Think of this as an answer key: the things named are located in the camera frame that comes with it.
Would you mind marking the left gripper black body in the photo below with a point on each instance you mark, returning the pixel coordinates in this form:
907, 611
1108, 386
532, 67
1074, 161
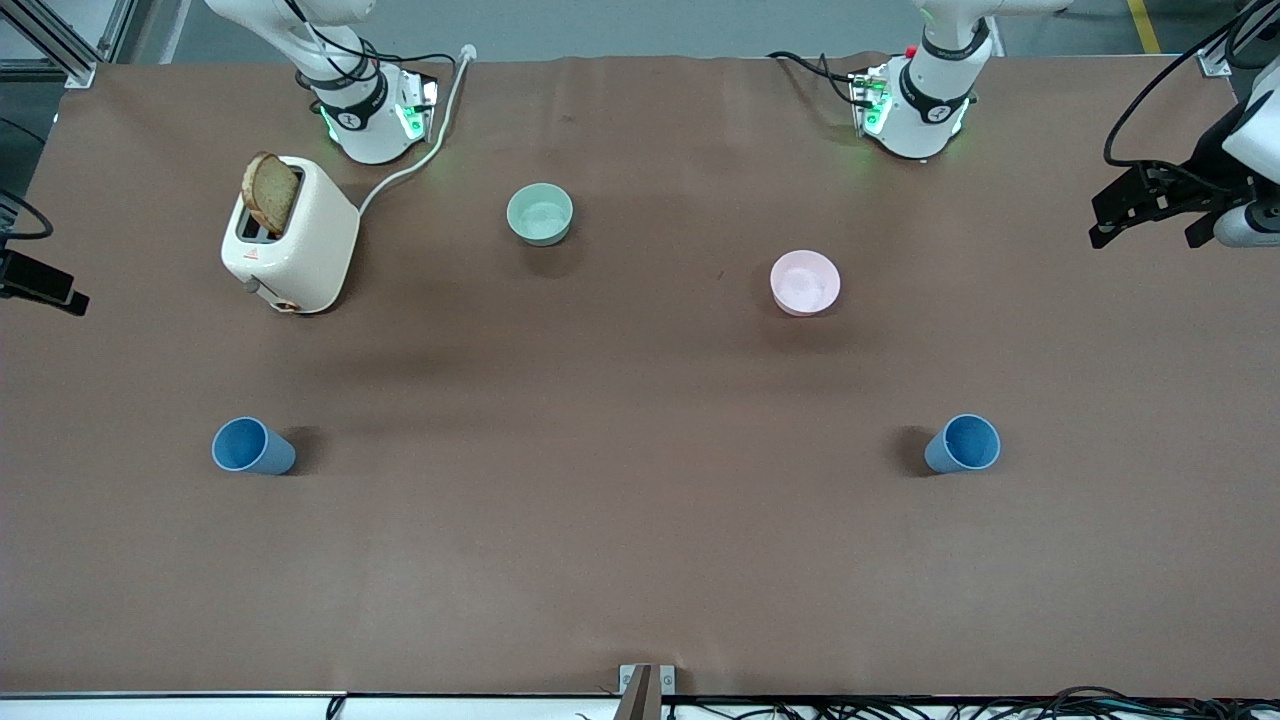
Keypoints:
1208, 162

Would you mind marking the blue plastic cup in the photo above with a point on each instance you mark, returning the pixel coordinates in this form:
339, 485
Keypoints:
250, 447
965, 444

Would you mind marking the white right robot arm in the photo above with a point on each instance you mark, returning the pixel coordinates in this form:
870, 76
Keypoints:
365, 120

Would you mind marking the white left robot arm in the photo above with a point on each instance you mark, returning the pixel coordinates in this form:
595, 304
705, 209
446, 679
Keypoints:
930, 105

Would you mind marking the brown bread slice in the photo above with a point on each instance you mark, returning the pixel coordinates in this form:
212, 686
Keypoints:
270, 193

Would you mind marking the cream white toaster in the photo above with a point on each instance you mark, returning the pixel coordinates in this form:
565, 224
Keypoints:
300, 250

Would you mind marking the pink bowl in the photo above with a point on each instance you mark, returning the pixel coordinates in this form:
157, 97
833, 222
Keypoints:
805, 282

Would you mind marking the green bowl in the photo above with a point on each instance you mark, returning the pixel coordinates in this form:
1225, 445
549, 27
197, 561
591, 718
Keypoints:
540, 213

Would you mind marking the aluminium frame corner bracket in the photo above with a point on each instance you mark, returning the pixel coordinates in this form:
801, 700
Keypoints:
1214, 62

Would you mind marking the aluminium frame beam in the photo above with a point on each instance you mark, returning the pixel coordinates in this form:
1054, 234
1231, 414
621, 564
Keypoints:
1245, 25

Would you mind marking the aluminium frame post with bracket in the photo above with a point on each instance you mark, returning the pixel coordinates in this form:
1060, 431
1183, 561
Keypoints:
60, 45

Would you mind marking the metal table edge bracket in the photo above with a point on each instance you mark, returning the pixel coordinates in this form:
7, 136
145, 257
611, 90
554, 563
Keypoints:
665, 680

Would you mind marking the brown mounting post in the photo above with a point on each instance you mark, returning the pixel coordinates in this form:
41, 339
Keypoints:
640, 698

